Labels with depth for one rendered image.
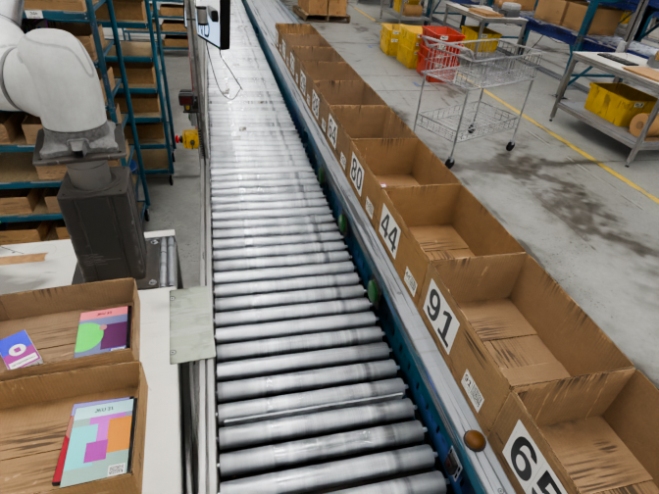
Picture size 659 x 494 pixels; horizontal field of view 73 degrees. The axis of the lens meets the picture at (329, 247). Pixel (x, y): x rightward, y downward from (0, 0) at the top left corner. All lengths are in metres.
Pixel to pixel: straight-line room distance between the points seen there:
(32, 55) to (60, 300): 0.65
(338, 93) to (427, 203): 1.17
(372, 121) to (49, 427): 1.74
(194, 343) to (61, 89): 0.72
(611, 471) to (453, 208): 0.90
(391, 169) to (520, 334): 0.92
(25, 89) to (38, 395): 0.73
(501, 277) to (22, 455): 1.23
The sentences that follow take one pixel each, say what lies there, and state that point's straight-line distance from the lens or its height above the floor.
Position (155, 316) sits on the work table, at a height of 0.75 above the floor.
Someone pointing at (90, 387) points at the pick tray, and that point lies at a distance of 1.27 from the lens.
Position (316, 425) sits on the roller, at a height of 0.74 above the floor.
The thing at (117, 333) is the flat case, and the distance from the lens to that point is 1.36.
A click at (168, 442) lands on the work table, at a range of 1.16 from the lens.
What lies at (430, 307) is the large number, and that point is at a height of 0.95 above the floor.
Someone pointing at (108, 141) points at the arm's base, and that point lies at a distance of 1.35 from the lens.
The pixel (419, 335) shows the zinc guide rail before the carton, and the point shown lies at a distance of 1.19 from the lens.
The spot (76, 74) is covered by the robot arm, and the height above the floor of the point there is 1.39.
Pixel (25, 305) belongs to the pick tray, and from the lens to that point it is 1.52.
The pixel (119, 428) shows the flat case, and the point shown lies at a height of 0.78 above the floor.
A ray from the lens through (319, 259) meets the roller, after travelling 1.62.
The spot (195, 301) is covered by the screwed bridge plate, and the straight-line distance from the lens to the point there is 1.45.
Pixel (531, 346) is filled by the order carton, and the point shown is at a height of 0.88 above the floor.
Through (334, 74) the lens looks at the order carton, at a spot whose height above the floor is 0.98.
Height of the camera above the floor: 1.73
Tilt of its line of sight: 36 degrees down
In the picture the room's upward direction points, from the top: 5 degrees clockwise
